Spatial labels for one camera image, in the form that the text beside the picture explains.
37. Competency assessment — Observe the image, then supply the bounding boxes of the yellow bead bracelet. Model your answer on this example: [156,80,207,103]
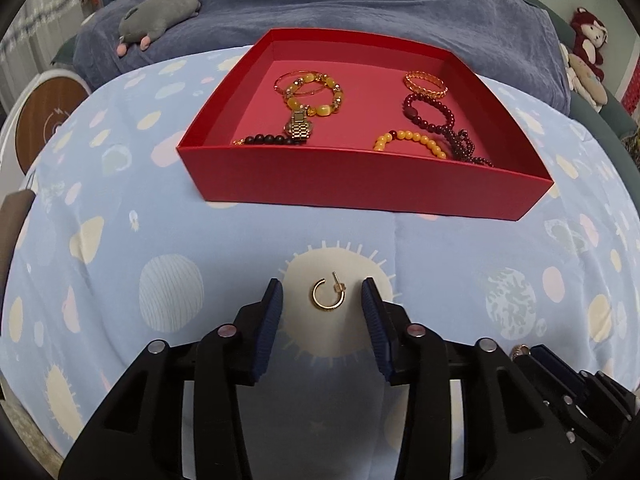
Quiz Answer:
[372,129,451,161]

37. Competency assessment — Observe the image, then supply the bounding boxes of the thin gold bangle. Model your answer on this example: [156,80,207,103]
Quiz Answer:
[273,68,326,96]

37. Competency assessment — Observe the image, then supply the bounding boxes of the small white plush toy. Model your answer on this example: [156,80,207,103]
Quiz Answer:
[558,42,577,92]

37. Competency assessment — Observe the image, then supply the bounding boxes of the gold wristwatch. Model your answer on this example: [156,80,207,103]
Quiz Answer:
[284,105,316,144]

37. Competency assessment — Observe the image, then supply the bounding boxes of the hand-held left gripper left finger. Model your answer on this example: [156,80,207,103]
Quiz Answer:
[59,277,285,480]

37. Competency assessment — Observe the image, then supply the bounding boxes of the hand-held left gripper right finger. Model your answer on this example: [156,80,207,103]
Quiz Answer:
[361,276,586,480]

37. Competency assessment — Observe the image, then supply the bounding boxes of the dark red bead bracelet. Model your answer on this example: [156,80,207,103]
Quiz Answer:
[402,92,459,136]

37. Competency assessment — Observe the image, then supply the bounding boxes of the dark brown object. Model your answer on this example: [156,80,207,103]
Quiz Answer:
[0,188,37,287]

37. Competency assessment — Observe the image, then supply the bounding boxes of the red cardboard box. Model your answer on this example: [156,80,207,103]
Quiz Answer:
[177,28,555,222]

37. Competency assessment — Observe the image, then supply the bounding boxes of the beige round plush toy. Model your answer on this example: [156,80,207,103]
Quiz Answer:
[567,52,606,111]

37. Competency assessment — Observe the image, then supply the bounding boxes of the red plush monkey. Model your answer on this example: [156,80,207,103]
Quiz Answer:
[569,7,609,81]

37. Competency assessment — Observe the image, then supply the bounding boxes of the sheer white curtain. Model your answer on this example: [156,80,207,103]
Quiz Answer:
[0,0,121,63]

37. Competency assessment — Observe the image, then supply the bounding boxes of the dark purple bead bracelet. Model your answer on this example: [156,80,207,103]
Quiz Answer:
[230,132,307,147]

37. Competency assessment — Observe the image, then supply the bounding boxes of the blue-grey blanket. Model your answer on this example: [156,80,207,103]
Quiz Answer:
[72,0,574,117]

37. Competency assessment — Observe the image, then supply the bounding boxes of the gold chain-pattern bangle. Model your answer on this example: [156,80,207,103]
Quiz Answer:
[403,70,449,99]

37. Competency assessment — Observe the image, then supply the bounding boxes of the grey plush toy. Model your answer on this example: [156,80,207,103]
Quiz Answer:
[116,0,204,55]

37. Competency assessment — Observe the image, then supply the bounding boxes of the small garnet bead bracelet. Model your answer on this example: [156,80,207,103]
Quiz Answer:
[442,127,496,167]

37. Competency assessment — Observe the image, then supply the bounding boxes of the green sofa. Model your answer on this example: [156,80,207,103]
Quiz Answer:
[520,0,640,162]

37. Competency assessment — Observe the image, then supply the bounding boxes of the round white wooden-top device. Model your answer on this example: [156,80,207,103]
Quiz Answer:
[13,72,94,177]

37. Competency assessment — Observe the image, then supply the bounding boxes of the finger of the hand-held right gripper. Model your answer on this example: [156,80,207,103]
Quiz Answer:
[525,344,640,442]

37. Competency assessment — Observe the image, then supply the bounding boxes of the planet-print blue bedsheet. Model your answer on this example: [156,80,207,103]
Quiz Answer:
[0,45,640,480]

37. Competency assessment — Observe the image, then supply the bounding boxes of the yellow-green bead bracelet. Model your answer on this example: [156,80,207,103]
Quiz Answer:
[282,73,347,117]

